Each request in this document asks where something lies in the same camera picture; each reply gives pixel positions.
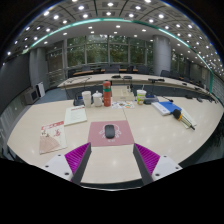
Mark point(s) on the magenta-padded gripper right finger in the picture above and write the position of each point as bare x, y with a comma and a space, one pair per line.
148, 160

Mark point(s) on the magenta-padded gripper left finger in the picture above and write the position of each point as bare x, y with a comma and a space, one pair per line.
77, 158

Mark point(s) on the black computer mouse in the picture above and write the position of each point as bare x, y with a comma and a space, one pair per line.
109, 131

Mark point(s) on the pink mouse pad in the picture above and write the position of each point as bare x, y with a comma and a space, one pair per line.
125, 135

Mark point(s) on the red and white booklet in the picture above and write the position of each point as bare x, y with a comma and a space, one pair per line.
52, 137

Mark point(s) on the white paper booklet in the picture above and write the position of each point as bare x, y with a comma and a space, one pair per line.
75, 115

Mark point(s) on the black foam handheld microphone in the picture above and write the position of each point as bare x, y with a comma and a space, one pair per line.
177, 114

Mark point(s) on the blue and white book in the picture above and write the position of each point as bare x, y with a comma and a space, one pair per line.
166, 107

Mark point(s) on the colourful sticker sheet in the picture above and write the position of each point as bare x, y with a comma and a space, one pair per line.
122, 104

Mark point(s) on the white lidded mug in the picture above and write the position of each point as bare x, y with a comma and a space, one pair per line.
97, 100

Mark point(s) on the printed paper drink cup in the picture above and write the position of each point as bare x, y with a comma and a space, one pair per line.
141, 97

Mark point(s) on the red drink bottle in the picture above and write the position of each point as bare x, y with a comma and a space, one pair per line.
107, 95

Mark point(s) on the grey microwave oven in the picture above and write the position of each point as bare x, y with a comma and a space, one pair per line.
31, 96

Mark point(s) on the white standing board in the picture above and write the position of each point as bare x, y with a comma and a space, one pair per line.
41, 89

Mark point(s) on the group of dark chairs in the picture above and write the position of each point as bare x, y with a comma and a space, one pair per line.
143, 69

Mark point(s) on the group of ceiling lights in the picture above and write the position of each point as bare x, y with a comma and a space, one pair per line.
110, 4

